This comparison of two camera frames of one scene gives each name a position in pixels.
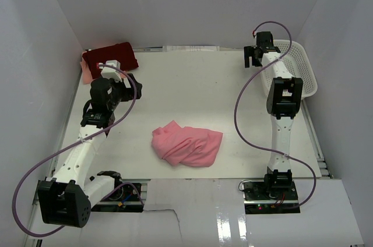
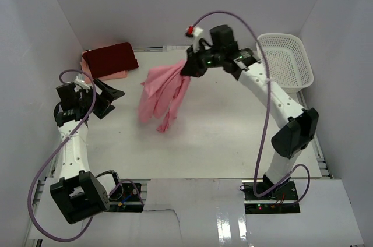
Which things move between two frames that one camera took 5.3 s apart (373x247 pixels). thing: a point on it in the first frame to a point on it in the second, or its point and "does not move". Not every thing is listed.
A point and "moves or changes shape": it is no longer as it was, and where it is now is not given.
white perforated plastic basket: [296, 62] moves or changes shape
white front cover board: [211, 211] does not move
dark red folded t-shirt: [123, 52] does not move
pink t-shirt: [186, 145] to [161, 92]
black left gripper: [129, 93] to [109, 94]
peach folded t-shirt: [85, 78] does not move
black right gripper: [250, 51] to [192, 68]
